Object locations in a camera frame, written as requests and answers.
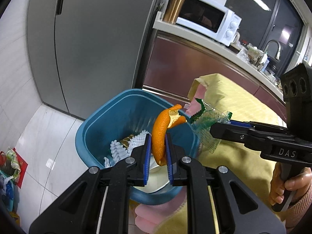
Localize white blue-dotted paper cup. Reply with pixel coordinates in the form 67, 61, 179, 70
135, 155, 169, 193

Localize green clear plastic wrapper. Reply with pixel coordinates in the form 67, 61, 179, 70
190, 98, 233, 154

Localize orange peel piece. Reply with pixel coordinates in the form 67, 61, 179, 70
151, 104, 187, 166

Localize gold foil snack wrapper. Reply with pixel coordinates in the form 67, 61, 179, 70
120, 134, 134, 150

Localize white foam fruit net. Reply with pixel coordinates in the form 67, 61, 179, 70
110, 130, 150, 163

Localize white tissue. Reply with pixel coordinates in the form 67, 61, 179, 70
103, 156, 115, 168

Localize pink sleeve right forearm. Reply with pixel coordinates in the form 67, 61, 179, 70
285, 185, 311, 233

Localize steel kitchen faucet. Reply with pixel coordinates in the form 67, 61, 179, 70
258, 40, 281, 71

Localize dark kitchen window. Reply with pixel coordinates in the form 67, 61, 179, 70
226, 0, 304, 76

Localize blue plastic trash bin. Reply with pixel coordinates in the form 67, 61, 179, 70
75, 89, 199, 206

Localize maroon lower kitchen cabinets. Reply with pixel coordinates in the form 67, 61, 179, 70
142, 31, 286, 121

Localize white kitchen countertop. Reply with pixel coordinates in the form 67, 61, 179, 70
153, 11, 284, 104

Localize person's right hand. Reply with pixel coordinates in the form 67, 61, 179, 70
269, 163, 311, 206

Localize yellow patterned table cloth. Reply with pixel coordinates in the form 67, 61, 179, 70
152, 74, 285, 233

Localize pink slippers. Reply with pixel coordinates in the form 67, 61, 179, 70
135, 193, 186, 233

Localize glass kettle jug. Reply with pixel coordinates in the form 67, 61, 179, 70
230, 31, 240, 45

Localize white microwave oven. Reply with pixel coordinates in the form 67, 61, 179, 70
176, 0, 242, 47

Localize copper travel mug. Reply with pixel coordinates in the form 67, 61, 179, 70
163, 0, 185, 24

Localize grey double-door refrigerator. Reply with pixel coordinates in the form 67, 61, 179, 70
27, 0, 158, 118

